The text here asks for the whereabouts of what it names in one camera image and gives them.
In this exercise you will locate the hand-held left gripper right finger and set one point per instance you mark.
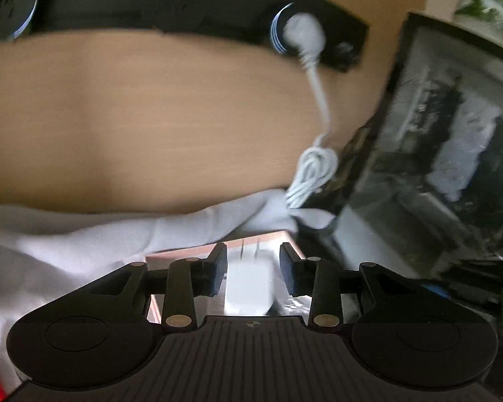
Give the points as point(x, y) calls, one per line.
point(288, 269)

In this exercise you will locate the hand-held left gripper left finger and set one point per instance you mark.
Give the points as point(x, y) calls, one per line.
point(219, 268)

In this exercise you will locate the pink charger box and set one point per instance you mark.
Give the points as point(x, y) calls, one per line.
point(251, 280)

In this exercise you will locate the white cloth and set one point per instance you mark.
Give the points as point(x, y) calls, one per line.
point(67, 238)

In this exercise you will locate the black framed screen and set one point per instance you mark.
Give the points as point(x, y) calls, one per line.
point(444, 142)

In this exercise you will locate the black power strip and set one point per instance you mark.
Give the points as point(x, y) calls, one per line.
point(193, 4)

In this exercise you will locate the green and orange printed packet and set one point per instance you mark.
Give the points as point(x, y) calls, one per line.
point(482, 4)

